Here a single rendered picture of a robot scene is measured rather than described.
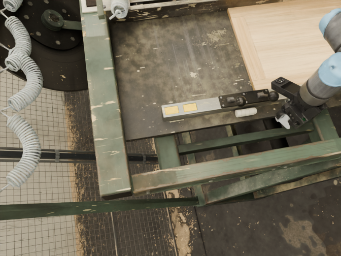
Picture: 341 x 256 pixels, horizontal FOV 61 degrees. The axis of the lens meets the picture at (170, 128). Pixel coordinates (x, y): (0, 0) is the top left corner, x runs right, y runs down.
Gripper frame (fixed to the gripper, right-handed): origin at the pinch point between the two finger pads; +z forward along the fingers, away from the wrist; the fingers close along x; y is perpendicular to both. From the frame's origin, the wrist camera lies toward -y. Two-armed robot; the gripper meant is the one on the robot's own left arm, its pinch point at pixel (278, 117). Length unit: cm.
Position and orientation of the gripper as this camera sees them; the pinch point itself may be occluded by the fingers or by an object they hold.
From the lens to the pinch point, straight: 107.1
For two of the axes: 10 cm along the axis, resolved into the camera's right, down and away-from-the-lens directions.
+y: 5.3, 8.0, -2.8
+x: 8.5, -4.8, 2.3
